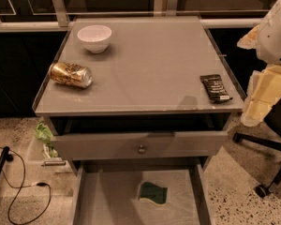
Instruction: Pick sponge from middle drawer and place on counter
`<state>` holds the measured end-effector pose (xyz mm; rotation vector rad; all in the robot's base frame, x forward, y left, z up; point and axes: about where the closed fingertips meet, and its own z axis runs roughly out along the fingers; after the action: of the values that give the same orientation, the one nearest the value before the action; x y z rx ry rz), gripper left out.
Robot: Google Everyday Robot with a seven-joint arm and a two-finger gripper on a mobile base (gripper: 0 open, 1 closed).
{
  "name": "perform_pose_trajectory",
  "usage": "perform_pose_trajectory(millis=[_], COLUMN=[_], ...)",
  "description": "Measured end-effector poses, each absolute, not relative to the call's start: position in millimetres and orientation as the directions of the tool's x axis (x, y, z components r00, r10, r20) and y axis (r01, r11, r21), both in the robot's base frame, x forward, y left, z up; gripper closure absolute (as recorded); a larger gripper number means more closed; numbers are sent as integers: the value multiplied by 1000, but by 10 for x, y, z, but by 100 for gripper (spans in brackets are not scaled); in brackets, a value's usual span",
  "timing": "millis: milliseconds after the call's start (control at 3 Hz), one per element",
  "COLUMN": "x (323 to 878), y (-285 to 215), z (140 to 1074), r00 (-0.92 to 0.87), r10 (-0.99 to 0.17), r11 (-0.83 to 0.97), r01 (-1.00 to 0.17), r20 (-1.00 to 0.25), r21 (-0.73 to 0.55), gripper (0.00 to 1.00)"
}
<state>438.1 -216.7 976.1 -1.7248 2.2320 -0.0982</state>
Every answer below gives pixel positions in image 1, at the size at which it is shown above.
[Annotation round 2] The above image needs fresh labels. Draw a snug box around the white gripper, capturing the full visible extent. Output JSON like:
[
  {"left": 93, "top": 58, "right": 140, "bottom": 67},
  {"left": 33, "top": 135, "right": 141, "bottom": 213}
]
[{"left": 237, "top": 0, "right": 281, "bottom": 127}]

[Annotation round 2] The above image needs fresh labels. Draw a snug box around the green yellow sponge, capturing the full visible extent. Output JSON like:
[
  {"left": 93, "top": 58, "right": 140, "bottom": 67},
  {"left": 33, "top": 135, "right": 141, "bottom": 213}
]
[{"left": 139, "top": 182, "right": 168, "bottom": 206}]

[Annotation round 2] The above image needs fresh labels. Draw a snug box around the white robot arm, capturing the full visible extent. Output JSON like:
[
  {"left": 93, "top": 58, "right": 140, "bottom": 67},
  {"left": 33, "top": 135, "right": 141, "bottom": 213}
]
[{"left": 237, "top": 0, "right": 281, "bottom": 127}]

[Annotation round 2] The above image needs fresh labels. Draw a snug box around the round metal drawer knob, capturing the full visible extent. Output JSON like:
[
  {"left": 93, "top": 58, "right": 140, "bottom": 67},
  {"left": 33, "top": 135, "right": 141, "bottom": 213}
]
[{"left": 138, "top": 145, "right": 146, "bottom": 155}]

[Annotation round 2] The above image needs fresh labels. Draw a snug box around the grey top drawer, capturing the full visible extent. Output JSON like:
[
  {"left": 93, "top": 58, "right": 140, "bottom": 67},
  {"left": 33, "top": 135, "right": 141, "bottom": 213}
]
[{"left": 52, "top": 131, "right": 228, "bottom": 160}]

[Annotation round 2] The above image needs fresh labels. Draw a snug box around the grey open middle drawer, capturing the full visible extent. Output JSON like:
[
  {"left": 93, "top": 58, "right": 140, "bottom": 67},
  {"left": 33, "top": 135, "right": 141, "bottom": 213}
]
[{"left": 68, "top": 164, "right": 216, "bottom": 225}]

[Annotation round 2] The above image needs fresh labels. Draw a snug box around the black snack packet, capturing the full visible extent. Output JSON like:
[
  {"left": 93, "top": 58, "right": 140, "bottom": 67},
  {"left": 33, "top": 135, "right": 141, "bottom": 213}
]
[{"left": 200, "top": 74, "right": 232, "bottom": 103}]

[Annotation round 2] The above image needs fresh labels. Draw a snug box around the black office chair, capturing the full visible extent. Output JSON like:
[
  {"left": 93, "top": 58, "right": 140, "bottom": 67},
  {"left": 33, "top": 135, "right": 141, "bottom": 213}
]
[{"left": 233, "top": 98, "right": 281, "bottom": 198}]

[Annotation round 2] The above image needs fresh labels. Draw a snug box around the grey cabinet with glass top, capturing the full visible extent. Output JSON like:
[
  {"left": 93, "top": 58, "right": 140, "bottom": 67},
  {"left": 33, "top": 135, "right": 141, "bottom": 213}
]
[{"left": 32, "top": 15, "right": 249, "bottom": 173}]

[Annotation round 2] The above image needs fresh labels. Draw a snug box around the white ceramic bowl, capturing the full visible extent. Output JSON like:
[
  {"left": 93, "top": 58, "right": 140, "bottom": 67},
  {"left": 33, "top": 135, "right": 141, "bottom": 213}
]
[{"left": 77, "top": 25, "right": 112, "bottom": 53}]

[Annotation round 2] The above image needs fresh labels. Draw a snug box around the gold soda can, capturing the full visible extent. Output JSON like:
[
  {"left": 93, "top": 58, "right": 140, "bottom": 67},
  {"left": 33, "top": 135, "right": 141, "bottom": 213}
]
[{"left": 49, "top": 62, "right": 92, "bottom": 88}]

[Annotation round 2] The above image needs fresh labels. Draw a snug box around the clear plastic bin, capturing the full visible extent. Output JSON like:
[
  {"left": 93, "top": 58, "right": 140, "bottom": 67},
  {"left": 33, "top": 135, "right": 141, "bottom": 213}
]
[{"left": 26, "top": 126, "right": 72, "bottom": 173}]

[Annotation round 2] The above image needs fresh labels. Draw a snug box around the metal rail bracket left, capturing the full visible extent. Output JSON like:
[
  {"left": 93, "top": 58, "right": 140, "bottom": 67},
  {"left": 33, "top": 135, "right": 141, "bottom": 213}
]
[{"left": 52, "top": 0, "right": 69, "bottom": 27}]

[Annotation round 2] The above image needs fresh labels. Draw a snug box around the black cable on floor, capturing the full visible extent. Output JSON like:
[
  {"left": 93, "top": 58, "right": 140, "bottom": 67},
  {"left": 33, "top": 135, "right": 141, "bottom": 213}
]
[{"left": 0, "top": 145, "right": 52, "bottom": 225}]

